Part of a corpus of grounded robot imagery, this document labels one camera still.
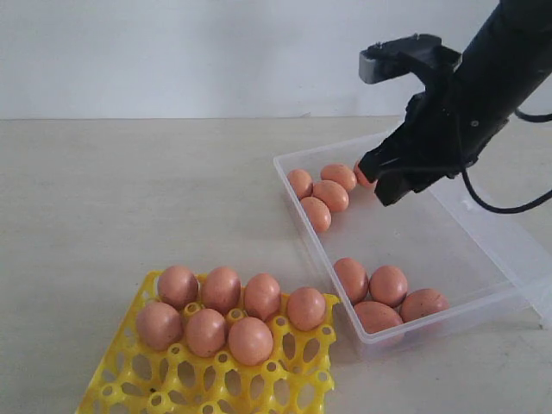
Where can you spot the brown egg cluster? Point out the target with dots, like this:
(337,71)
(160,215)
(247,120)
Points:
(206,332)
(317,212)
(250,341)

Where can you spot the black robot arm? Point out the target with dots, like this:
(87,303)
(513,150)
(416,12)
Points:
(521,29)

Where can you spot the brown egg tray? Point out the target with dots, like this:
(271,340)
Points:
(262,296)
(177,286)
(306,308)
(221,290)

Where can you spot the brown egg front corner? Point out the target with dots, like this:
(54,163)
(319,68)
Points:
(376,317)

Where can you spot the clear plastic container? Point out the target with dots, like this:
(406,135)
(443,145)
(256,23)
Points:
(486,265)

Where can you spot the yellow plastic egg tray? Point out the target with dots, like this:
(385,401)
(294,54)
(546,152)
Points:
(133,378)

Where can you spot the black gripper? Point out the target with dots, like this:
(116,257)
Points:
(463,106)

